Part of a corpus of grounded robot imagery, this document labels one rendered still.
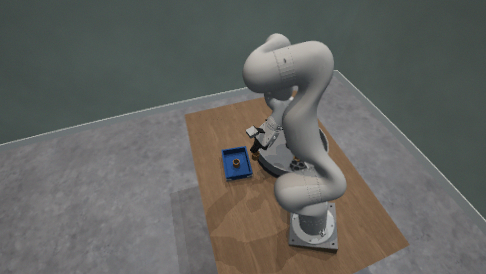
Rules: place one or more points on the blue shallow tray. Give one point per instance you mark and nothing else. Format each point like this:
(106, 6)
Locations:
(243, 171)

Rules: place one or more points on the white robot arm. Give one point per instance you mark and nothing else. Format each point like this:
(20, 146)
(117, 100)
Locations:
(310, 66)

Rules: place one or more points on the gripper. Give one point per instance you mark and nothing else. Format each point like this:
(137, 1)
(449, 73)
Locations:
(263, 140)

